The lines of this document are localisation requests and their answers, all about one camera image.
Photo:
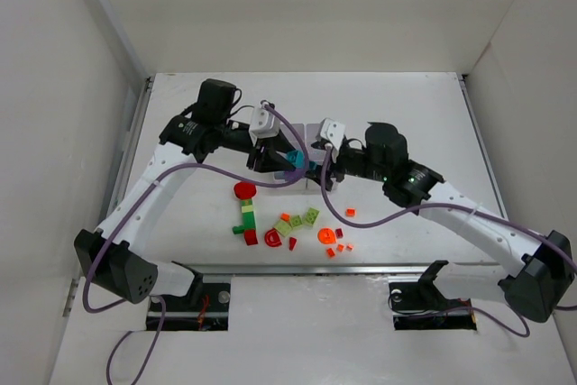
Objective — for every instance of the right clear divided container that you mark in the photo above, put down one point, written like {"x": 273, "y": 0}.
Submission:
{"x": 316, "y": 156}

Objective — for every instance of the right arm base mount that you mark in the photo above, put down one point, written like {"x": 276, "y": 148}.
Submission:
{"x": 418, "y": 305}

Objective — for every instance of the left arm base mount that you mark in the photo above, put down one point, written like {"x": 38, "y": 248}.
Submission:
{"x": 205, "y": 308}

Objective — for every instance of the light green square lego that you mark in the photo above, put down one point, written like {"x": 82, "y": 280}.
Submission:
{"x": 310, "y": 217}

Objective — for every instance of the metal table rail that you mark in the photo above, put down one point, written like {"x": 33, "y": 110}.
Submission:
{"x": 306, "y": 270}

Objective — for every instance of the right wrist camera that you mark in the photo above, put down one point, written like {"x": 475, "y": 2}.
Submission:
{"x": 330, "y": 134}

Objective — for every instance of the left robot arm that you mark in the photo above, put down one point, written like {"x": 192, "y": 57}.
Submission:
{"x": 112, "y": 255}

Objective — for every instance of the teal and purple lego stack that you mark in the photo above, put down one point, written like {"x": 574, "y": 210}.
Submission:
{"x": 294, "y": 175}

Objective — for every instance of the teal square lego brick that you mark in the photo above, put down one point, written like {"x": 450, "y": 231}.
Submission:
{"x": 297, "y": 159}

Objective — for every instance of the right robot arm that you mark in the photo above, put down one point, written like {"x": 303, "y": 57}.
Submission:
{"x": 531, "y": 271}

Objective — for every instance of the light green curved lego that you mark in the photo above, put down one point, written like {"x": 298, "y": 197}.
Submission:
{"x": 284, "y": 228}

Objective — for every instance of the left clear divided container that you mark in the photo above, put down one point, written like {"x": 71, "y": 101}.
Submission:
{"x": 277, "y": 177}

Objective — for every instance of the green and red duplo stack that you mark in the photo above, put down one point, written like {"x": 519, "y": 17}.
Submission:
{"x": 248, "y": 227}

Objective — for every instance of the clear divided container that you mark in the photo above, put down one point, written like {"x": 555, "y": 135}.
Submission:
{"x": 277, "y": 177}
{"x": 316, "y": 156}

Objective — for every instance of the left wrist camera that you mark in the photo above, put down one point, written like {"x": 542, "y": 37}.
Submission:
{"x": 264, "y": 123}

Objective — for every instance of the orange round lego piece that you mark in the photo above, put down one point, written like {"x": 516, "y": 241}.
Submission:
{"x": 326, "y": 236}

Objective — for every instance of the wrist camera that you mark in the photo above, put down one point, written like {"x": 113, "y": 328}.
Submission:
{"x": 264, "y": 123}
{"x": 330, "y": 134}

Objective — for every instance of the light green small lego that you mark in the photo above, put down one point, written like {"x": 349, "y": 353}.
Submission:
{"x": 296, "y": 221}

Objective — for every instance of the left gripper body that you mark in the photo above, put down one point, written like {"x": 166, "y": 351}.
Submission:
{"x": 260, "y": 157}

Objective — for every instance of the red slope lego piece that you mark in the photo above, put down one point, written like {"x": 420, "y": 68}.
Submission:
{"x": 292, "y": 242}

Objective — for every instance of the red horseshoe lego piece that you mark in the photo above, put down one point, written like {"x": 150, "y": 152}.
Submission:
{"x": 272, "y": 238}

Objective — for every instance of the red arch duplo brick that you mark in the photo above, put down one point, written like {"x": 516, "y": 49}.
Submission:
{"x": 245, "y": 190}

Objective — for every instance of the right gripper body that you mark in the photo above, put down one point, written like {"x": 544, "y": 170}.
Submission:
{"x": 334, "y": 168}

